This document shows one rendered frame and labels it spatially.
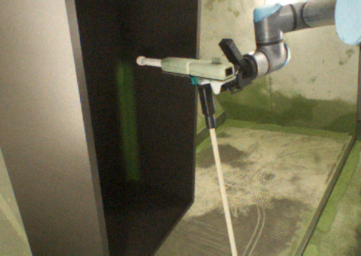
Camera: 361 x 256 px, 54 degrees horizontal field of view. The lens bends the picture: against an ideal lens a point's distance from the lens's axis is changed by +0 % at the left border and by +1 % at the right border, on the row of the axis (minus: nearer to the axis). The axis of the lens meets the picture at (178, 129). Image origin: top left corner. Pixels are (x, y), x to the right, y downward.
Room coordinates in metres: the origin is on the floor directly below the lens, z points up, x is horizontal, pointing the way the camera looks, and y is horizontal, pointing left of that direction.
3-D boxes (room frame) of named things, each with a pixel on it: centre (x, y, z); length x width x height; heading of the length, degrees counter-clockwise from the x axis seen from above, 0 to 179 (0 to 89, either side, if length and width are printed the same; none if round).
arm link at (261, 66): (1.12, -0.28, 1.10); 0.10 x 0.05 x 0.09; 32
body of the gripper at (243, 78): (1.08, -0.21, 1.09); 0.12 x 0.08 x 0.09; 122
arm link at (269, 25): (1.18, -0.37, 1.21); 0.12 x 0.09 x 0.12; 93
